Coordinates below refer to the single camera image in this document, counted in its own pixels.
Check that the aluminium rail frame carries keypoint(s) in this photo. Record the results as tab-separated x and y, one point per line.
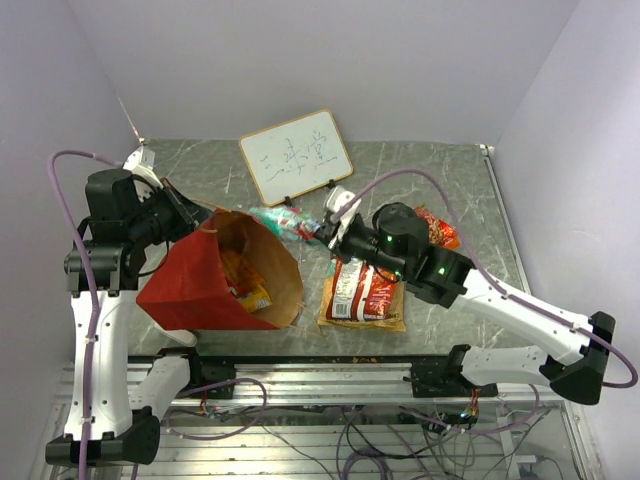
297	381

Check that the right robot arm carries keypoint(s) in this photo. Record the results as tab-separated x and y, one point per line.
568	352

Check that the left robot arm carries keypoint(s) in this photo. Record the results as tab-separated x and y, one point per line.
108	425

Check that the small whiteboard with stand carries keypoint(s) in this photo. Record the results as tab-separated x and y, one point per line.
296	157

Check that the orange Kettle chips bag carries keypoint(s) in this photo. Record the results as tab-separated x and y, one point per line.
241	276

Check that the orange snack bag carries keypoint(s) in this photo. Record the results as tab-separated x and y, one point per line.
450	240

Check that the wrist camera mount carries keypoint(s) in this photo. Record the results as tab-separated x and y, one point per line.
341	209
141	162

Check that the red paper bag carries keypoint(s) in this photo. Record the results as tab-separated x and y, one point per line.
190	290

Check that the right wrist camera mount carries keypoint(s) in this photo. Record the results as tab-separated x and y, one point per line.
341	209

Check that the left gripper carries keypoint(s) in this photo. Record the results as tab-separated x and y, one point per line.
189	214

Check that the yellow snack bag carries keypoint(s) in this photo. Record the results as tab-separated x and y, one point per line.
256	299

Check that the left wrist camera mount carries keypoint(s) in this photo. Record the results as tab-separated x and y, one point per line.
141	162

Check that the white object at table edge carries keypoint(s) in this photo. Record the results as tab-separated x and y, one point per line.
183	337

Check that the red Doritos bag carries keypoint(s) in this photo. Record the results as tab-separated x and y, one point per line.
360	292

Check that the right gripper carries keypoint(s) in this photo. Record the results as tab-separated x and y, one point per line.
341	248

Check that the teal snack bag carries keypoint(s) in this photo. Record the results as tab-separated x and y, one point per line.
288	223

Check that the red cookie snack bag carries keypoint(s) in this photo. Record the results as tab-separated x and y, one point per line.
437	226

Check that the tan kettle chips bag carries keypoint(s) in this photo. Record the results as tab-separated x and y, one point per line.
390	320

